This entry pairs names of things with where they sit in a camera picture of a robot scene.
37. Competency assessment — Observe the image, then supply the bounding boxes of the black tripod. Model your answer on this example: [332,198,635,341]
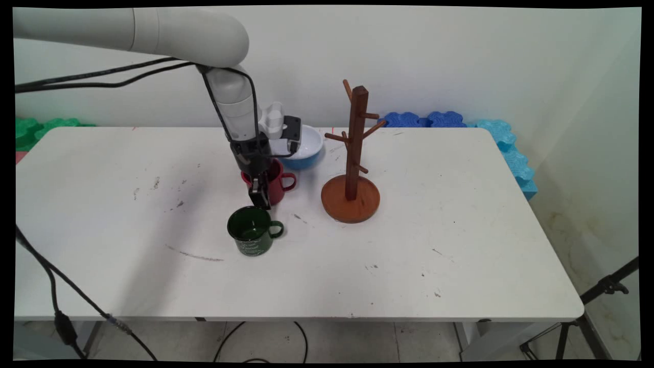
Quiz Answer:
[520,256,640,361]

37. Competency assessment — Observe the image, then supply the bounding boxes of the green foam mat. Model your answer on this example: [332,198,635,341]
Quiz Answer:
[15,118,95,152]

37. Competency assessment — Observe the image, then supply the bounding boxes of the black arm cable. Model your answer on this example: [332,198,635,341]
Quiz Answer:
[15,56,259,154]
[15,61,233,145]

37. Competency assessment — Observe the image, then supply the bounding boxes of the dark green enamel mug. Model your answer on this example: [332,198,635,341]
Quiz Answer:
[227,205,285,257]

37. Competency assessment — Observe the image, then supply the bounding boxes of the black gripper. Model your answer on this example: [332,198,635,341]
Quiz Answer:
[230,134,272,210]

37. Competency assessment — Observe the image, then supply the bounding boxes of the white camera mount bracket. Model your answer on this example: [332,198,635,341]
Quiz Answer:
[258,102,285,140]

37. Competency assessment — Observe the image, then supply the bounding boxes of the dark blue foam mat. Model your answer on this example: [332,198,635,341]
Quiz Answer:
[383,111,430,128]
[427,111,468,128]

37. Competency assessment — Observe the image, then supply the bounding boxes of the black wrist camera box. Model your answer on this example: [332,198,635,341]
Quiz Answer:
[283,116,302,154]

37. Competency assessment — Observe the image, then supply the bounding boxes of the black cable with connector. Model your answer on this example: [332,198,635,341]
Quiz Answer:
[15,225,159,361]

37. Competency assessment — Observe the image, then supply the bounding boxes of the grey table leg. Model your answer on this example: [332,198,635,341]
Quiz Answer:
[77,321,103,358]

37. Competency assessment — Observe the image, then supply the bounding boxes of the white table leg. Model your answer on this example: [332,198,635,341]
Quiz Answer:
[454,321,563,361]

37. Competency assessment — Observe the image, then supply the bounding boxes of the brown wooden mug tree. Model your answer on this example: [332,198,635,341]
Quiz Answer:
[321,79,387,224]

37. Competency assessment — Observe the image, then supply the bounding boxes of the black floor cable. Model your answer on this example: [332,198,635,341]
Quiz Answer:
[213,321,309,363]

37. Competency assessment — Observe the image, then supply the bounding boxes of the red enamel mug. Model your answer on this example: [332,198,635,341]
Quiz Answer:
[241,157,297,206]

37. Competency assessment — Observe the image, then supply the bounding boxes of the cyan foam mat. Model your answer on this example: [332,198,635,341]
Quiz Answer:
[468,119,538,201]

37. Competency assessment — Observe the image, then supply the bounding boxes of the white and blue bowl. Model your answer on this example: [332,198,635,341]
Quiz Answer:
[268,124,325,170]

